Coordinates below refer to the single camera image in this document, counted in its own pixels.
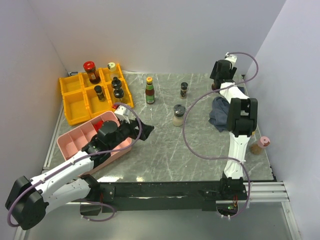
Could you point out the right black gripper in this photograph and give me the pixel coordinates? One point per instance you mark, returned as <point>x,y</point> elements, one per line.
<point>213,73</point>

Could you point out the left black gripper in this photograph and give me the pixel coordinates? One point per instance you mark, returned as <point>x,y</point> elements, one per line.
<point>131,126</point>

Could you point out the red-lid chili jar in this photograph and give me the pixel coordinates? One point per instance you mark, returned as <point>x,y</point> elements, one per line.
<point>91,70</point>
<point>213,86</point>

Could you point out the black-top brown pepper grinder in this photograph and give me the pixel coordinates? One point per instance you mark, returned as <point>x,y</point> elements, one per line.
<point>119,95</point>

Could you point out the black-top white salt grinder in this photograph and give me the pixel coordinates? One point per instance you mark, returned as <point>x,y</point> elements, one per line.
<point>116,83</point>

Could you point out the small black-cap spice jar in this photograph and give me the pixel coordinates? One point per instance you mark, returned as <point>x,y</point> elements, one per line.
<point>99,92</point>
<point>183,89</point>

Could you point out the white-cap seasoning shaker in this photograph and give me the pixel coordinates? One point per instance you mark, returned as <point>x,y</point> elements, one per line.
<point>112,67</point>

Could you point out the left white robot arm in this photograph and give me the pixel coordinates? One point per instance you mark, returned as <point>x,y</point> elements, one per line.
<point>31,199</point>

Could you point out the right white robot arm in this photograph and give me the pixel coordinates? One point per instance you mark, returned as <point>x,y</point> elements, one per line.
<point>241,123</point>

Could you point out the green label sauce bottle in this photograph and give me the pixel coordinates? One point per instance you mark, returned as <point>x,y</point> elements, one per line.
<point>149,91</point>

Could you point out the clear-cap salt grinder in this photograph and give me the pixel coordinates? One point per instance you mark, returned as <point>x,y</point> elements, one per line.
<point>178,115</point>

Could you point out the blue grey cloth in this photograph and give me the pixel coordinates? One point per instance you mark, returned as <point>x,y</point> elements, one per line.
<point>221,105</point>

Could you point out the red packet in tray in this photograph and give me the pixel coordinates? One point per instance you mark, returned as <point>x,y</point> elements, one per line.
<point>98,125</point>

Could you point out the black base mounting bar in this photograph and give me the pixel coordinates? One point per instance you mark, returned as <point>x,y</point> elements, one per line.
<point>177,195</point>

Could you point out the yellow compartment bin organizer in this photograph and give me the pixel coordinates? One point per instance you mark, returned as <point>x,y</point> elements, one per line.
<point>80,102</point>

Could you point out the pink divided tray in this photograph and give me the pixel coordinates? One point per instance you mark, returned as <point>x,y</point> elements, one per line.
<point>71,142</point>

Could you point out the pink-cap spice bottle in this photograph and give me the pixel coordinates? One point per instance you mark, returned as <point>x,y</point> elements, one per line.
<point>258,147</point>

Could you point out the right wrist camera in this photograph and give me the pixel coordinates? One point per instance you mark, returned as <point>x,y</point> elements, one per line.
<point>232,58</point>

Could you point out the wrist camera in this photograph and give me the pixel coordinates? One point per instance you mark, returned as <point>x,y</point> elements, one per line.
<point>121,112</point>
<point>232,58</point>

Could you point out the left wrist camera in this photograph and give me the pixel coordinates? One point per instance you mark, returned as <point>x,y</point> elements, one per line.
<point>121,112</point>

